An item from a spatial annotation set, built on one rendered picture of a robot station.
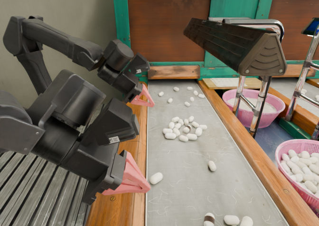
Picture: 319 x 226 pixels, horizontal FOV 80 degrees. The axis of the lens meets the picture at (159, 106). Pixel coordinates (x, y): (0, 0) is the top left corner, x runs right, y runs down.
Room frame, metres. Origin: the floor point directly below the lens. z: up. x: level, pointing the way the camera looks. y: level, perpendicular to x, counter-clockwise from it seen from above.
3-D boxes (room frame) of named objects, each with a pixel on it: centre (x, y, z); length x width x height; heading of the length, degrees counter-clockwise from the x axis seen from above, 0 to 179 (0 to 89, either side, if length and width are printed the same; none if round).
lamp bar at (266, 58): (0.62, -0.16, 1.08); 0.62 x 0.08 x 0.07; 3
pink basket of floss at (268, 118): (0.80, -0.43, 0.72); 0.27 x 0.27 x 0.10
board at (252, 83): (1.02, -0.42, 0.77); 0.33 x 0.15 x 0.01; 93
